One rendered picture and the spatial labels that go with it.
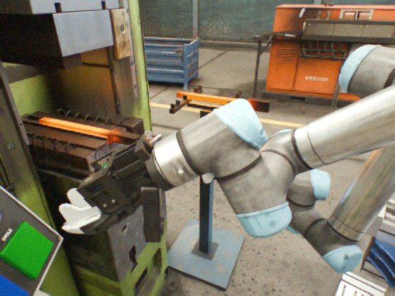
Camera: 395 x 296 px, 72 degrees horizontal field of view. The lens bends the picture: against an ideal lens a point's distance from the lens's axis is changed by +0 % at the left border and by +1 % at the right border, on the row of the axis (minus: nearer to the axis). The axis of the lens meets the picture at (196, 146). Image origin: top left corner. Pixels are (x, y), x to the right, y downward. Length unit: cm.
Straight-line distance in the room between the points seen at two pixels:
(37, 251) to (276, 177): 44
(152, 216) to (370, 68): 54
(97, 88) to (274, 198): 96
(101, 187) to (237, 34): 820
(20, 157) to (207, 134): 65
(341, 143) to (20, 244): 55
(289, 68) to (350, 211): 368
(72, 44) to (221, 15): 790
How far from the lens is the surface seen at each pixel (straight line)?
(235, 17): 849
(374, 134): 43
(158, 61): 474
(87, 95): 127
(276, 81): 433
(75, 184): 91
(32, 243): 60
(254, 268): 178
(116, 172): 41
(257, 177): 38
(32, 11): 73
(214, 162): 37
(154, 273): 155
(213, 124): 36
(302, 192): 74
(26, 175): 94
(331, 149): 45
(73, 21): 80
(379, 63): 71
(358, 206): 69
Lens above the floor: 140
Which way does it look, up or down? 29 degrees down
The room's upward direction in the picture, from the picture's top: straight up
